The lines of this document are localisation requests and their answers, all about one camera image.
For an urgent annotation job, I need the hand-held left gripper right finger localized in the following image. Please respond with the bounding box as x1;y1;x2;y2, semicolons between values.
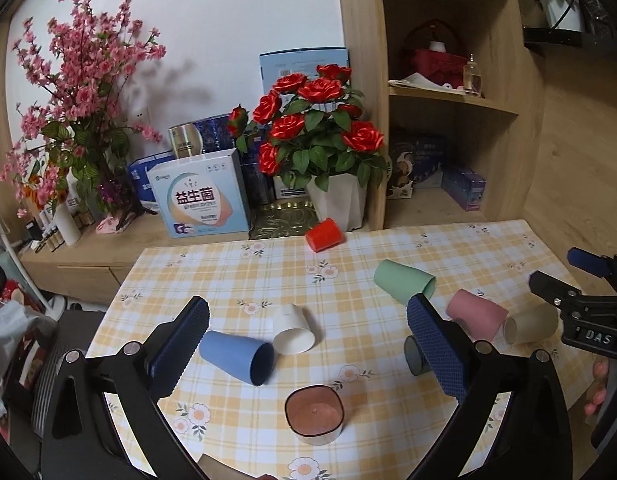
405;293;579;480

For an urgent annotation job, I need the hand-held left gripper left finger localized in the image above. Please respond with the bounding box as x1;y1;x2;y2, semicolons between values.
41;296;210;480

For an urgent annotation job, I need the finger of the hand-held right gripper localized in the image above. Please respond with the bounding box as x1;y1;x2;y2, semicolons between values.
529;270;585;322
567;247;617;301

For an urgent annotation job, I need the beige cup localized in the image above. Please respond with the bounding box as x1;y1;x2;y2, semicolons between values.
503;302;560;345

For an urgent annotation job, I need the grey cup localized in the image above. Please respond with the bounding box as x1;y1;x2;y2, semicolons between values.
403;335;434;377

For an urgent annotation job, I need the blue cup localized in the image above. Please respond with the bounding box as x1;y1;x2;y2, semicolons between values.
199;330;276;387

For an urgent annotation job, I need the pink cup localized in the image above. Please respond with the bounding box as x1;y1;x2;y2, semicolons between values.
447;289;509;340

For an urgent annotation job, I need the green cup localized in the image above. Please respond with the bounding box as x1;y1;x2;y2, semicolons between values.
373;259;436;307

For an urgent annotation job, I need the white cup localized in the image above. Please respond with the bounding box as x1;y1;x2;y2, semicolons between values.
272;303;319;354

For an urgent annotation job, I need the tan cup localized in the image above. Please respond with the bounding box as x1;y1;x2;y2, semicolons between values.
198;452;276;480

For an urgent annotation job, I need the brown cup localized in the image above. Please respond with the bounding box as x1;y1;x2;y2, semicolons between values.
284;385;345;446

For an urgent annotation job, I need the red cup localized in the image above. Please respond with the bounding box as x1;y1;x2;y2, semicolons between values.
305;217;345;253

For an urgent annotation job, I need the person's right hand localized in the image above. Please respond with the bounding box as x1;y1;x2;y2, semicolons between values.
584;357;612;417

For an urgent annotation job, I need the yellow checked floral tablecloth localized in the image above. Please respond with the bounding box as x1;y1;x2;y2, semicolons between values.
86;219;604;480

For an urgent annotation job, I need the low wooden cabinet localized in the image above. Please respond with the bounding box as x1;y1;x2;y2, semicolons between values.
18;210;254;306

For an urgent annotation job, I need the purple box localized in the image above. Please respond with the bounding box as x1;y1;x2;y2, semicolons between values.
441;165;487;211

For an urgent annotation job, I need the pink cloth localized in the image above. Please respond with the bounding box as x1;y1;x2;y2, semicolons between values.
96;210;139;236

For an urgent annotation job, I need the white and blue carton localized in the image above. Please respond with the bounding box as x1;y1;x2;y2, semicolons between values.
147;148;252;240

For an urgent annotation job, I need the green gold patterned mat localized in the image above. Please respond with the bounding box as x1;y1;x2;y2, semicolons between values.
249;200;323;241

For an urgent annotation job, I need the white bottle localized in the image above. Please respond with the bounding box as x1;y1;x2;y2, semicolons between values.
53;202;82;247

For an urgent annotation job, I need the clear plastic bag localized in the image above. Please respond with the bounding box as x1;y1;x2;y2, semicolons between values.
0;300;56;411

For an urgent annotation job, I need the blue and white box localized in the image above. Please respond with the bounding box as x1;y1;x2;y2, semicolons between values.
127;150;176;213

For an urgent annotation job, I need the dark blue illustrated box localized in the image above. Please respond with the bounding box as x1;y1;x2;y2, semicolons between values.
387;127;448;200

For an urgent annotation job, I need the steel tumbler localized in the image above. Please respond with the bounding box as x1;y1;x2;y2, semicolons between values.
168;122;204;160

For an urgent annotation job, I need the glass perfume bottle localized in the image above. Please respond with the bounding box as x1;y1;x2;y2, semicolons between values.
463;53;483;95

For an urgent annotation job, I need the dark blue patterned box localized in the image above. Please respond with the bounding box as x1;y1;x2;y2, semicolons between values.
192;115;239;153

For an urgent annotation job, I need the red basket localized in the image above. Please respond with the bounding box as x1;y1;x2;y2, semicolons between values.
399;20;468;86

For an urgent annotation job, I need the red rose plant white pot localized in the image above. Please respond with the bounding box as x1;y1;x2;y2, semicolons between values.
227;64;389;233

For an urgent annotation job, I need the pink blossom flower arrangement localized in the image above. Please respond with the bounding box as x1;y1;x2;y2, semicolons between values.
0;0;166;223

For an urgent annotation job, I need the tall light blue box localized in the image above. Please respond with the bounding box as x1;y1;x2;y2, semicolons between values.
259;47;350;111

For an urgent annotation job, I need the wooden shelf unit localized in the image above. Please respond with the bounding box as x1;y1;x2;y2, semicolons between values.
333;0;546;233

